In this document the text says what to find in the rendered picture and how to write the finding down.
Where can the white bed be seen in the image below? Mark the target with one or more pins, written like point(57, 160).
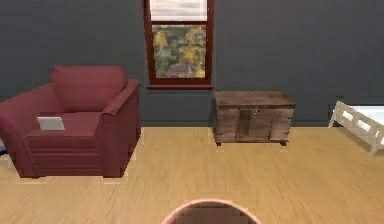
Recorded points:
point(361, 123)

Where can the brown wooden cabinet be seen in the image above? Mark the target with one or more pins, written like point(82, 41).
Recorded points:
point(253, 116)

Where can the red framed window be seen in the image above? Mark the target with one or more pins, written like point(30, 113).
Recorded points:
point(179, 50)

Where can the pink round bowl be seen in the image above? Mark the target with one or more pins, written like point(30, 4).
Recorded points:
point(210, 213)

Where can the dark red armchair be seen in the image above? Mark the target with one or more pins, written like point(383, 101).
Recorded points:
point(83, 133)

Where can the grey laptop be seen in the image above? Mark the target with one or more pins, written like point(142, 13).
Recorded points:
point(50, 123)

